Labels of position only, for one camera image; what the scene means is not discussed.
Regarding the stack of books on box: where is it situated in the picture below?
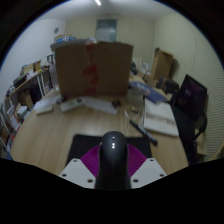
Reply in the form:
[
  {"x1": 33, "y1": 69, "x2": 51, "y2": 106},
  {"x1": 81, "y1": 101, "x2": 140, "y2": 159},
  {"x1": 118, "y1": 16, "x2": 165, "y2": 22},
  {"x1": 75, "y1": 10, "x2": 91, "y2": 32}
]
[{"x1": 49, "y1": 35, "x2": 98, "y2": 51}]

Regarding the grey door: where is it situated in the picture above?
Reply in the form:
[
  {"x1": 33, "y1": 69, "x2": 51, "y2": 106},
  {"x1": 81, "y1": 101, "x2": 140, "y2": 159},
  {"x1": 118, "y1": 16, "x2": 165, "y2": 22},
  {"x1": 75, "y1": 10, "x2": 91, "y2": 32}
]
[{"x1": 95, "y1": 18, "x2": 119, "y2": 43}]

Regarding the long wooden side desk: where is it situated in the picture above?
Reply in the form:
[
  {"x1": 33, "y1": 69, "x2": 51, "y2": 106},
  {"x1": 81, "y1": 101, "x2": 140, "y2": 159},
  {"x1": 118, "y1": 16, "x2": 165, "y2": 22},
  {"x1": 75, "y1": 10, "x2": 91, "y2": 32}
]
[{"x1": 5, "y1": 64, "x2": 54, "y2": 109}]

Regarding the plain white paper sheet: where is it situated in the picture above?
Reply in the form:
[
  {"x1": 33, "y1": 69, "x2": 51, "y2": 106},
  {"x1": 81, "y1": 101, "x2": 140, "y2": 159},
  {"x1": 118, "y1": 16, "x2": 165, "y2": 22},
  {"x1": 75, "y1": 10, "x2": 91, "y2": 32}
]
[{"x1": 83, "y1": 96, "x2": 120, "y2": 116}]

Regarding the black computer mouse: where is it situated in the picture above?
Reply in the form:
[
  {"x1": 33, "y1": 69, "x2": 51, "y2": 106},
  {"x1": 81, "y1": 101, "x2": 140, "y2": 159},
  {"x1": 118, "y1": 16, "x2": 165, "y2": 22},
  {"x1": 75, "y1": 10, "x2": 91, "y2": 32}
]
[{"x1": 95, "y1": 130, "x2": 132, "y2": 191}]

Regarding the blue folder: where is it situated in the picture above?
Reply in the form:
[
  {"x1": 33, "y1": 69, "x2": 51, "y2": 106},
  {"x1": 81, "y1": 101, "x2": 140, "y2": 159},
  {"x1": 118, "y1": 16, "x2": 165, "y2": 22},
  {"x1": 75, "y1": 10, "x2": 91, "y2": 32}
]
[{"x1": 129, "y1": 80, "x2": 168, "y2": 105}]

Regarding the black computer monitor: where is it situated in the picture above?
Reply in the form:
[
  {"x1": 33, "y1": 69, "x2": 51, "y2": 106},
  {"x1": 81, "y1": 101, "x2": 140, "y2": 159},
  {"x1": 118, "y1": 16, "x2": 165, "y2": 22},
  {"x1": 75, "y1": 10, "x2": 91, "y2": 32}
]
[{"x1": 174, "y1": 74, "x2": 208, "y2": 122}]

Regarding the large brown cardboard box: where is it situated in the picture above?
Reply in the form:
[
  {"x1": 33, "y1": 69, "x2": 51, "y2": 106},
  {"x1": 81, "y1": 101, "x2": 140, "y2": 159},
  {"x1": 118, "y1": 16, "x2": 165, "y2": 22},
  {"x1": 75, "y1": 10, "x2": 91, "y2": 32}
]
[{"x1": 54, "y1": 40, "x2": 135, "y2": 100}]

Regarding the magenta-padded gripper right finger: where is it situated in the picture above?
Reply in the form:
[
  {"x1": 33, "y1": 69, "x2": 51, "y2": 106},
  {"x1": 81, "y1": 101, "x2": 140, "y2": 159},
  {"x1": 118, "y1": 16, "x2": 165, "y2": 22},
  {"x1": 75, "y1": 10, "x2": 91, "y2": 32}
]
[{"x1": 125, "y1": 143, "x2": 167, "y2": 189}]

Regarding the black office chair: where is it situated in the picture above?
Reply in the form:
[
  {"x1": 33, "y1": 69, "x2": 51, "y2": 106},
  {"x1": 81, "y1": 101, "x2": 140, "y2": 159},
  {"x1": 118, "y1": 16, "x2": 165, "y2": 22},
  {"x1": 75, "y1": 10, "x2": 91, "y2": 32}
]
[{"x1": 172, "y1": 104, "x2": 209, "y2": 165}]

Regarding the white notebook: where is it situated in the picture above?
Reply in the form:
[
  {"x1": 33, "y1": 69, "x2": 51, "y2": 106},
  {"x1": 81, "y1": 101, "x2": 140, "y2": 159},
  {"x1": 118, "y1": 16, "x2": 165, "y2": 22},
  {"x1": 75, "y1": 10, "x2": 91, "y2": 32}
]
[{"x1": 142, "y1": 97, "x2": 180, "y2": 138}]

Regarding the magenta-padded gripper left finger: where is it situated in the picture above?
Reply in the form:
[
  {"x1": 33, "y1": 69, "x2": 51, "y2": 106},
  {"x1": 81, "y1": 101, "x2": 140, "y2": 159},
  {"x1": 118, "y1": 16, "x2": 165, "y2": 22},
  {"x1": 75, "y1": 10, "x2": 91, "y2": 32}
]
[{"x1": 58, "y1": 143, "x2": 103, "y2": 190}]

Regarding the tall open cardboard box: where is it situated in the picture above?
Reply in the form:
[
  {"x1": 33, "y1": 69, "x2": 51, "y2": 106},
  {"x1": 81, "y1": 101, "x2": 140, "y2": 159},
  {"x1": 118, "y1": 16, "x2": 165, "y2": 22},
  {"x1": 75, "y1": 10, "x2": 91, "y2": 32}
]
[{"x1": 150, "y1": 47, "x2": 175, "y2": 82}]

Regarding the white calculator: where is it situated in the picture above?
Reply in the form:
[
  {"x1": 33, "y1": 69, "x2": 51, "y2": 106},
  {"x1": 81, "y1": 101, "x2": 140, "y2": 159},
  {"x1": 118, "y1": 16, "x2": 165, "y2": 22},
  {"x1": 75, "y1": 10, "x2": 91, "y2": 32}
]
[{"x1": 59, "y1": 97, "x2": 85, "y2": 113}]

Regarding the black mouse pad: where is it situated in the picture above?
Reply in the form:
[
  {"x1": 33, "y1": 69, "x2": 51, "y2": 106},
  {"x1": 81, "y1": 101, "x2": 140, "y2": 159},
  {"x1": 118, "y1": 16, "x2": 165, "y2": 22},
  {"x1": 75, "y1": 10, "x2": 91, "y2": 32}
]
[{"x1": 67, "y1": 133, "x2": 153, "y2": 165}]

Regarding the black marker pen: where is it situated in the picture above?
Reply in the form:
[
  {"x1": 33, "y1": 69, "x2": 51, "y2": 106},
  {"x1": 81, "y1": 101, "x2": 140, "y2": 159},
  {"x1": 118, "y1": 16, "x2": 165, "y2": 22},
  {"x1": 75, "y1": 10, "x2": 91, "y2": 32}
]
[{"x1": 128, "y1": 119, "x2": 159, "y2": 147}]

